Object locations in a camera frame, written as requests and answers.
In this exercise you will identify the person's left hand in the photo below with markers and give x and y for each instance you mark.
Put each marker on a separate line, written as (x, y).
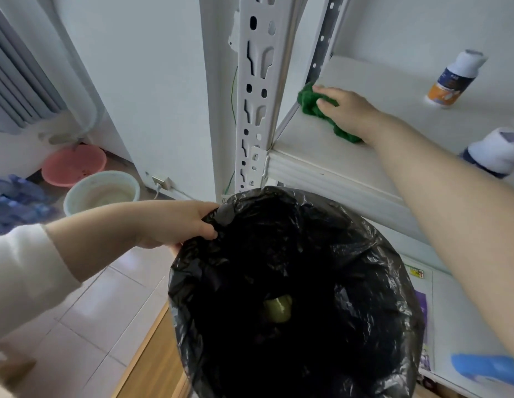
(178, 223)

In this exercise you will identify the person's right hand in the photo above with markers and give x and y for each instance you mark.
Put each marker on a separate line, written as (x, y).
(348, 111)

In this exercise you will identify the green cleaning cloth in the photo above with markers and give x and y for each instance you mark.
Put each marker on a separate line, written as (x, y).
(308, 105)

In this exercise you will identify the white metal shelving unit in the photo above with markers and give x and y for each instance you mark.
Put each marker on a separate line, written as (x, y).
(323, 161)

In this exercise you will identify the white bottle orange label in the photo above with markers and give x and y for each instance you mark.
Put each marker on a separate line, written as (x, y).
(453, 80)
(495, 151)

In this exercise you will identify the black-lined trash bin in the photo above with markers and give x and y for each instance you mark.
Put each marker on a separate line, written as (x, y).
(323, 265)

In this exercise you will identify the person's right forearm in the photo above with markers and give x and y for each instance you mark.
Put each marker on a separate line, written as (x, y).
(447, 203)

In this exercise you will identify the pale green plastic bucket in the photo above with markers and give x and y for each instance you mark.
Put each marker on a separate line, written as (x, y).
(101, 192)

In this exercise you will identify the pink plastic basin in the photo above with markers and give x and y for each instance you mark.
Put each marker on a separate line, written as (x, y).
(74, 164)

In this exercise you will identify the pack of water bottles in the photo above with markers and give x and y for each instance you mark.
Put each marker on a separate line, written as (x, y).
(20, 203)

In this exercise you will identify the white arm sleeve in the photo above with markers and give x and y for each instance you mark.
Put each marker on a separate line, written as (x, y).
(25, 277)

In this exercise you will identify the row of green yellow stickers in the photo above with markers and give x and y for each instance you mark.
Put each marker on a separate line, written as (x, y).
(415, 271)

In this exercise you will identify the white standing air conditioner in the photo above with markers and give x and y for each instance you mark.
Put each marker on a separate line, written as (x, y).
(54, 78)

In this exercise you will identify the blue detergent container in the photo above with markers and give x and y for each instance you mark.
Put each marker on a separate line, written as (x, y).
(484, 368)

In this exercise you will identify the wall power socket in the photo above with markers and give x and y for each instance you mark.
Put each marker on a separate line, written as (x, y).
(161, 183)

